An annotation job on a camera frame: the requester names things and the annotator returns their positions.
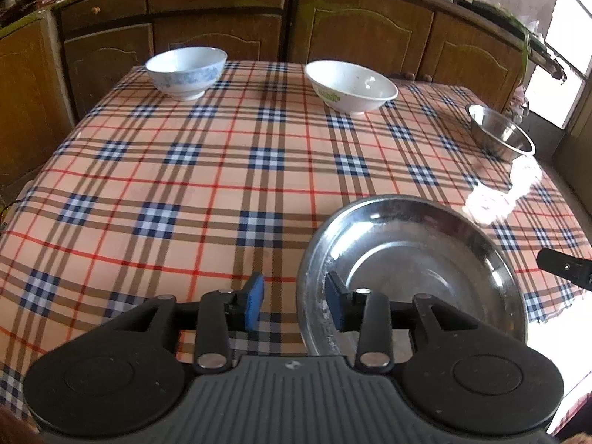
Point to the wooden double-door cabinet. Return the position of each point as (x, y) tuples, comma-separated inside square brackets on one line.
[(360, 32)]

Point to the white bowl blue pattern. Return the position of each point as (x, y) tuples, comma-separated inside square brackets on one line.
[(185, 67)]

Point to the pink plastic bags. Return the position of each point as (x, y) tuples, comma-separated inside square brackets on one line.
[(520, 101)]

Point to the green onion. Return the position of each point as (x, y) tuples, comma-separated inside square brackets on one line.
[(526, 55)]

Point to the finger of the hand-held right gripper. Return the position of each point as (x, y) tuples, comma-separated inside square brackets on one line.
[(562, 263)]

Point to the wooden cabinet with drawers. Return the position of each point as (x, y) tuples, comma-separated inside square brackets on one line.
[(217, 37)]

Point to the black flat tray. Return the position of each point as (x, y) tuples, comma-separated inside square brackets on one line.
[(550, 60)]

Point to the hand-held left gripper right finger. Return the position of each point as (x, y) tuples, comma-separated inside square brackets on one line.
[(337, 305)]

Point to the plaid tablecloth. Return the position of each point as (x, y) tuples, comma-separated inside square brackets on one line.
[(185, 194)]

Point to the small wooden drawer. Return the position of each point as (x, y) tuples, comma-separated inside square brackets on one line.
[(115, 14)]

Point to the steel plate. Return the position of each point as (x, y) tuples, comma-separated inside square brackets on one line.
[(416, 222)]

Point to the white plastic bag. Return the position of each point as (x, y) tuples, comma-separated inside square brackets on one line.
[(529, 23)]

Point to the steel bowl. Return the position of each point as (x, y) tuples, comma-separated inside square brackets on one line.
[(502, 136)]

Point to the glass window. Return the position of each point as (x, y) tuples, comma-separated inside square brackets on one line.
[(569, 32)]

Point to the wooden single-door cabinet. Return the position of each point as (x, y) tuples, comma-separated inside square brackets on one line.
[(27, 92)]

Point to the white bowl green print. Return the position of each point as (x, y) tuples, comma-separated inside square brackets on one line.
[(351, 83)]

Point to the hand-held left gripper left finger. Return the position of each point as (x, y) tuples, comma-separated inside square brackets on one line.
[(255, 305)]

